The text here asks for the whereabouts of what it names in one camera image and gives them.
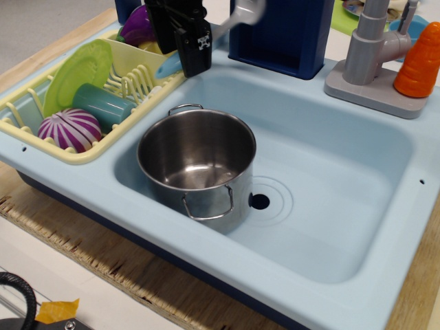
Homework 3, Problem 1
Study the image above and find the purple toy eggplant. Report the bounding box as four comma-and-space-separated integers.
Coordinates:
115, 5, 156, 47

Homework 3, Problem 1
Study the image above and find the stainless steel pot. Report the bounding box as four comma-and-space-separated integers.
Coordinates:
137, 104, 256, 234

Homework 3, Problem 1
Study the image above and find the black cable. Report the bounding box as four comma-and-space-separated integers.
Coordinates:
0, 272, 38, 326

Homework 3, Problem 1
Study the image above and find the yellow dish rack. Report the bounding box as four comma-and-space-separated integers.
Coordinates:
1, 30, 186, 164

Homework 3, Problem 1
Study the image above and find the green plastic plate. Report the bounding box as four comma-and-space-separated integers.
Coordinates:
42, 39, 113, 118

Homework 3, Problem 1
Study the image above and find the yellow tape piece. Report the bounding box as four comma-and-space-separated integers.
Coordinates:
35, 298, 80, 325

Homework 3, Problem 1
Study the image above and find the grey toy faucet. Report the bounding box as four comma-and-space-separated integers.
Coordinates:
324, 0, 427, 119

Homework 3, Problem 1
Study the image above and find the dark blue water tank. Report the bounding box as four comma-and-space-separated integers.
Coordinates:
229, 0, 334, 80

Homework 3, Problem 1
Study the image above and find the grey ladle blue handle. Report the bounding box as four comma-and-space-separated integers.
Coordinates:
155, 0, 266, 78

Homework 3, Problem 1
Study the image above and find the blue bowl in background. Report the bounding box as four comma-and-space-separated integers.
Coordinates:
388, 14, 429, 45

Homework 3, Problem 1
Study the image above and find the purple white toy onion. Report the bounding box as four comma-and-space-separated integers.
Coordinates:
37, 108, 102, 153

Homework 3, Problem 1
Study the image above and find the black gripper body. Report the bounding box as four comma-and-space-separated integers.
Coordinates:
144, 0, 207, 26

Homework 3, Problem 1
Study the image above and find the orange toy carrot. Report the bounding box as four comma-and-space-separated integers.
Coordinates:
393, 22, 439, 98

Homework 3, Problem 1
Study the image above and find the dark blue corner post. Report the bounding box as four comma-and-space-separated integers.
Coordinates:
114, 0, 142, 25

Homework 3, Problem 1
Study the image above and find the black metal bracket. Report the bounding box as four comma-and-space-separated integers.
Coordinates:
1, 318, 91, 330

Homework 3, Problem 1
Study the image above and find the teal plastic cup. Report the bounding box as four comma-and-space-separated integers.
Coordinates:
72, 84, 137, 133

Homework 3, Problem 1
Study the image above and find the green mat in background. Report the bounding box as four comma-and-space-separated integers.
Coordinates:
331, 1, 359, 36

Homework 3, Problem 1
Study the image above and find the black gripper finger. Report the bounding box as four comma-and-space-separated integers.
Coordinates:
146, 6, 177, 54
175, 19, 212, 78

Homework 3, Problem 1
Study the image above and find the light blue toy sink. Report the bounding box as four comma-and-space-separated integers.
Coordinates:
1, 45, 439, 329

